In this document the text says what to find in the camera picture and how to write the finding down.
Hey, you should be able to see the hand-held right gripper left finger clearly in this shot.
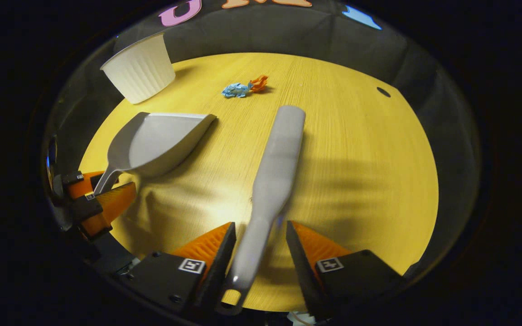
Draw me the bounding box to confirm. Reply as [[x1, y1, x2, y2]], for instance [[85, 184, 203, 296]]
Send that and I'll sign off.
[[125, 222, 237, 317]]

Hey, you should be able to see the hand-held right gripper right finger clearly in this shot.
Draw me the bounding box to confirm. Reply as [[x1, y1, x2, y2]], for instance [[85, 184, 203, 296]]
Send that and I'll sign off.
[[286, 221, 406, 320]]

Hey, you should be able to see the grey dustpan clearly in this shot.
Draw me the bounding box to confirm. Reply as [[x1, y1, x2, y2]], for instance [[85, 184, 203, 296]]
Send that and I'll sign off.
[[93, 112, 217, 196]]

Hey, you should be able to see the small grey broom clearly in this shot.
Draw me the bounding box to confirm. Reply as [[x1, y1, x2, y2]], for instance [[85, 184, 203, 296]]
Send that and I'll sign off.
[[216, 105, 307, 316]]

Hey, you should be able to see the white ribbed garbage bin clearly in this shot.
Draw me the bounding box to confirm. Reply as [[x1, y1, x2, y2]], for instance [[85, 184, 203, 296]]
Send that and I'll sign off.
[[100, 32, 176, 105]]

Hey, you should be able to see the blue paper scrap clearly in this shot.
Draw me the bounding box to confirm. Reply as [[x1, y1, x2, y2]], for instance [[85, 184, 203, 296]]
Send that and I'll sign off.
[[222, 82, 253, 98]]

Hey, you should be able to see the orange paper scrap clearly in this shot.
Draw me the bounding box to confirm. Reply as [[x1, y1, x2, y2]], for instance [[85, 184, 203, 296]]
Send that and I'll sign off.
[[250, 75, 269, 93]]

